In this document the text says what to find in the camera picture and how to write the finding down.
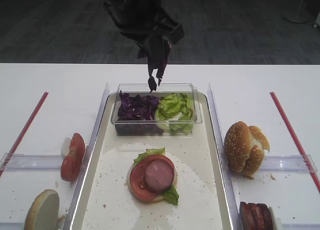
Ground purple cabbage pile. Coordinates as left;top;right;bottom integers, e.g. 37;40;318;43
115;92;164;135

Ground lower right clear holder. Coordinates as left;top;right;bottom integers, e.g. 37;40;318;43
268;206;320;230

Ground right red strip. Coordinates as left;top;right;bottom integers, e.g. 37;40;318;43
269;92;320;191

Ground upper right clear holder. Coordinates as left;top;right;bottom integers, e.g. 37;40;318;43
259;155;318;173

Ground upright bun half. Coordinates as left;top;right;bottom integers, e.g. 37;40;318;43
24;189;60;230

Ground upright tomato slices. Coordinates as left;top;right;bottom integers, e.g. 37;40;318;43
60;133;86;182

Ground left clear divider rail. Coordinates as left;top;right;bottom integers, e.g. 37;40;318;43
62;84;110;230

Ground lettuce leaf on bun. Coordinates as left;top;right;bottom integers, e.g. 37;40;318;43
132;147;180;206

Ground sesame bun tops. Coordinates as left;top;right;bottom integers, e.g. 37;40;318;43
224;121;270;179

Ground purple cabbage pieces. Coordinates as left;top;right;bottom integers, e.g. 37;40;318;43
146;43;172;93

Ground red strip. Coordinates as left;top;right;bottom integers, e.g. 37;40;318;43
269;92;320;191
0;92;49;176

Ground silver metal tray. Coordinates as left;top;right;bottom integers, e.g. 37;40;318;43
64;93;232;229

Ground round ham slice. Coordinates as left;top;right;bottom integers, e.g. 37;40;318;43
143;160;174;193

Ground upper left clear holder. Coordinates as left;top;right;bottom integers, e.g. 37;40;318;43
0;137;71;171

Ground green lettuce pile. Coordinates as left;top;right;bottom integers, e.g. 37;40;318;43
154;93;196;134

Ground sliced sausage stack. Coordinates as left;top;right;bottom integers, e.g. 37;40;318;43
239;201;274;230

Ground right clear divider rail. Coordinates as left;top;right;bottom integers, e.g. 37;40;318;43
207;84;243;229

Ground bottom bun on tray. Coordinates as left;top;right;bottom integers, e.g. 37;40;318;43
126;165;178;203

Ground clear holder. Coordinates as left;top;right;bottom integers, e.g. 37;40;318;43
268;206;320;230
0;137;71;171
259;155;318;173

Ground clear plastic container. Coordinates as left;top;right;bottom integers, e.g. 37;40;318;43
110;83;202;136

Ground left red strip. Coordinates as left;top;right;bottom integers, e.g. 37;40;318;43
0;92;49;176

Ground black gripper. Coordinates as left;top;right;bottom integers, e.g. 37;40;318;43
103;0;185;65

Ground tomato slice on bun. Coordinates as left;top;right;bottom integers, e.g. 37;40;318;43
129;154;175;201

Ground white stand base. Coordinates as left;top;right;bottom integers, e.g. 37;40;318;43
282;0;310;25

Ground clear divider rail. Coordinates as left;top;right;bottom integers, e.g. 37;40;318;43
62;84;110;230
207;84;243;229

